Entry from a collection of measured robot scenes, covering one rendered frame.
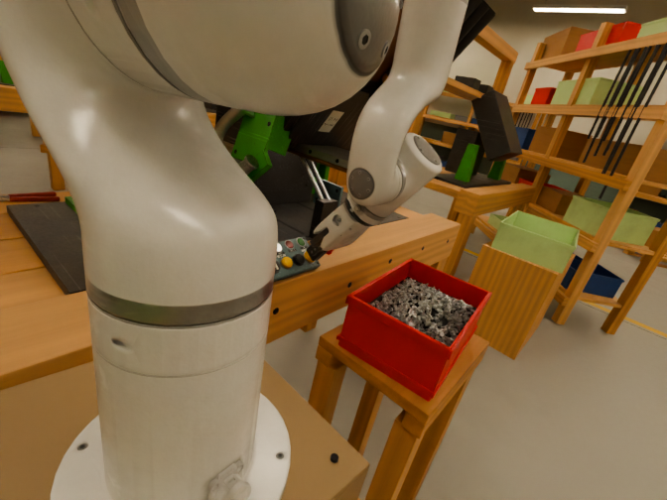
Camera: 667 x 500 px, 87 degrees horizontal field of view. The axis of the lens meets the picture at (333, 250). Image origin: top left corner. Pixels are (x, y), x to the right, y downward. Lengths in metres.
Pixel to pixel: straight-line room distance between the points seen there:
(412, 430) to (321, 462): 0.35
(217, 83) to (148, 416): 0.20
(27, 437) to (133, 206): 0.29
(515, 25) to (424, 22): 9.96
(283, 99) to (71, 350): 0.47
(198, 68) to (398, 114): 0.38
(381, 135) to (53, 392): 0.48
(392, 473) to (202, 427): 0.58
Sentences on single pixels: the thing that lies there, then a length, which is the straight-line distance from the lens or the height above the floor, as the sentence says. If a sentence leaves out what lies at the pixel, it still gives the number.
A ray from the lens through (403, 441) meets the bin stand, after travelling 0.75.
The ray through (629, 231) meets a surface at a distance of 3.43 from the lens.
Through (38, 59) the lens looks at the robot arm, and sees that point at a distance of 0.25.
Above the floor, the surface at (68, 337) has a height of 0.90.
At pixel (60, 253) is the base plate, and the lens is 0.81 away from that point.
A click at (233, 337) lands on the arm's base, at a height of 1.10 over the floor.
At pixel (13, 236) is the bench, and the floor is 0.88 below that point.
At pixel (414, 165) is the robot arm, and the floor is 1.19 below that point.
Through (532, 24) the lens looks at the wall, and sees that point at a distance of 10.42.
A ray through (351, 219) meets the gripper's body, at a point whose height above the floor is 1.07.
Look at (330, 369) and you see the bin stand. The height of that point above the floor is 0.74.
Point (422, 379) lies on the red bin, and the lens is 0.68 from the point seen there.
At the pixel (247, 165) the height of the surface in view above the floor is 1.08.
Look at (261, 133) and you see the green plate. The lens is 0.90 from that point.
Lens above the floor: 1.25
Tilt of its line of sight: 23 degrees down
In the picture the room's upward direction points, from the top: 13 degrees clockwise
